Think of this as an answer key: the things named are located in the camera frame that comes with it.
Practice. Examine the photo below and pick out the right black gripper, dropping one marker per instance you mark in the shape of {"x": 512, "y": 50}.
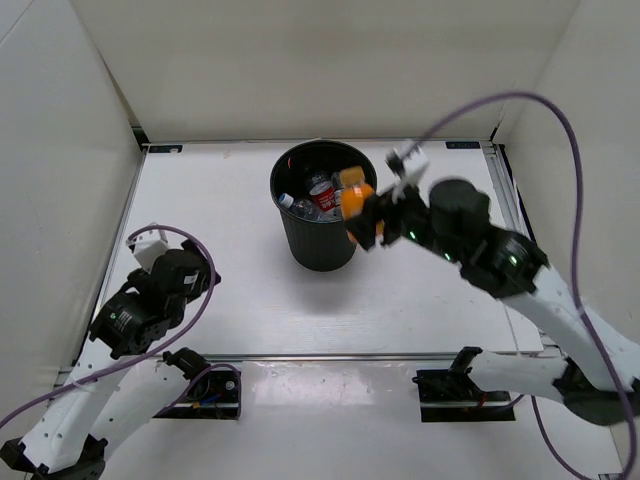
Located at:
{"x": 381, "y": 207}

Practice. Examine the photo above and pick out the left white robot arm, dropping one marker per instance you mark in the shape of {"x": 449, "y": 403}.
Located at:
{"x": 126, "y": 373}

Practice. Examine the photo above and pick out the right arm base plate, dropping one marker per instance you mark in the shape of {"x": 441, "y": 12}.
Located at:
{"x": 448, "y": 395}

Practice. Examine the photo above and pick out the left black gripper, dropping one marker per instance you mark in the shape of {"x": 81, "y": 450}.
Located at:
{"x": 203, "y": 275}

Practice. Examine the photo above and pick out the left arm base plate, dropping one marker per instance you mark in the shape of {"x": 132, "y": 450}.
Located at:
{"x": 213, "y": 391}

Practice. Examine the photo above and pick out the black plastic bin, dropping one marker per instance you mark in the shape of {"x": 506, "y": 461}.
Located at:
{"x": 317, "y": 246}

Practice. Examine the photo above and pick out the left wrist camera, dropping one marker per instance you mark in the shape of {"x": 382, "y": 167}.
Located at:
{"x": 146, "y": 247}

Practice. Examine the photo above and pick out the clear bottle black cap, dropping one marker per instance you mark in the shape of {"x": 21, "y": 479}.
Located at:
{"x": 336, "y": 181}

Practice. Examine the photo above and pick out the clear bottle red label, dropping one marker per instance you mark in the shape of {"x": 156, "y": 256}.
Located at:
{"x": 322, "y": 191}

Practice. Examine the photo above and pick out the clear unlabelled plastic bottle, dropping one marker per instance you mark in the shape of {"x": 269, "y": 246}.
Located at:
{"x": 332, "y": 215}

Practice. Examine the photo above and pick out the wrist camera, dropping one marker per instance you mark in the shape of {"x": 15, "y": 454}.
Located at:
{"x": 408, "y": 163}
{"x": 146, "y": 247}

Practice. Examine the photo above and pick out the orange juice bottle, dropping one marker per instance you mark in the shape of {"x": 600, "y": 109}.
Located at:
{"x": 355, "y": 191}

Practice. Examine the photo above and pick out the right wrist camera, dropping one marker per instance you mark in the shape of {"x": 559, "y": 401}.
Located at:
{"x": 408, "y": 163}

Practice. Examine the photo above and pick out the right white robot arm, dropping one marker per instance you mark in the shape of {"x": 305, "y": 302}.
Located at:
{"x": 597, "y": 375}

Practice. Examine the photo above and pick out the clear bottle blue label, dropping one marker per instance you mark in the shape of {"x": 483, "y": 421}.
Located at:
{"x": 301, "y": 208}

